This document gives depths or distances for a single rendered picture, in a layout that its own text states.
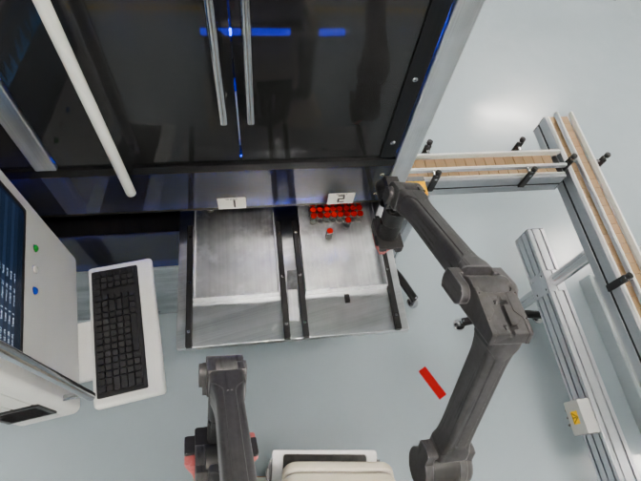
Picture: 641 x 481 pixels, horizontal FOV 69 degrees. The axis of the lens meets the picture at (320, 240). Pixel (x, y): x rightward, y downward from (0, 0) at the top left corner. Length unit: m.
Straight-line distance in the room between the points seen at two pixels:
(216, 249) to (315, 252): 0.32
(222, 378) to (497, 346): 0.46
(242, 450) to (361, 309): 0.83
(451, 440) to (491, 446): 1.51
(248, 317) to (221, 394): 0.64
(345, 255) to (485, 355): 0.82
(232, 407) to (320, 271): 0.79
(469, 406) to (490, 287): 0.21
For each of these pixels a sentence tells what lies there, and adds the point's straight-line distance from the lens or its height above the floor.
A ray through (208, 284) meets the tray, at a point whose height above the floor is 0.88.
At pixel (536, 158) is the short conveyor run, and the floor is 0.93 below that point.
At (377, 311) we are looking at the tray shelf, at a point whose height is 0.88.
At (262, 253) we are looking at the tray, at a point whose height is 0.88.
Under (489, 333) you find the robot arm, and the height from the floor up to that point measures 1.57.
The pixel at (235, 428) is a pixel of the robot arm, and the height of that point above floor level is 1.48.
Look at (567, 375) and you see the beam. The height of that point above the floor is 0.47.
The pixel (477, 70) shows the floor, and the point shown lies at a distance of 3.73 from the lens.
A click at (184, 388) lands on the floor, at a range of 2.31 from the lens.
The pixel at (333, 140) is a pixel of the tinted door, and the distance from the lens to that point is 1.26.
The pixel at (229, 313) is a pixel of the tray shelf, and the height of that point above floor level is 0.88.
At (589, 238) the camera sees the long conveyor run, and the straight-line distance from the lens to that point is 1.90.
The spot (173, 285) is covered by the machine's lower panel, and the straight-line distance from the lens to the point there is 2.02.
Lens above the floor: 2.24
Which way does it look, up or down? 61 degrees down
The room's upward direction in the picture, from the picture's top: 11 degrees clockwise
